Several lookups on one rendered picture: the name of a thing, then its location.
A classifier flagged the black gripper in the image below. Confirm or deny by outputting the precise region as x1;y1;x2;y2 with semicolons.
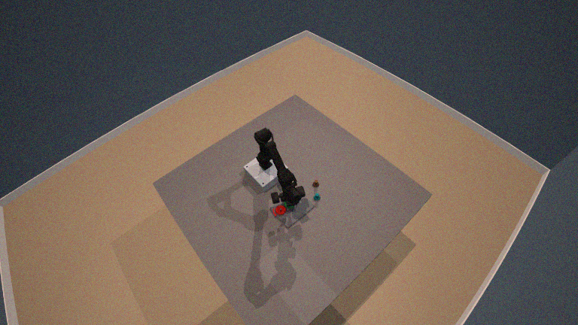
271;186;306;204

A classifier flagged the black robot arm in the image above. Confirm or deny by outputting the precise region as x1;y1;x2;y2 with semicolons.
254;127;302;206

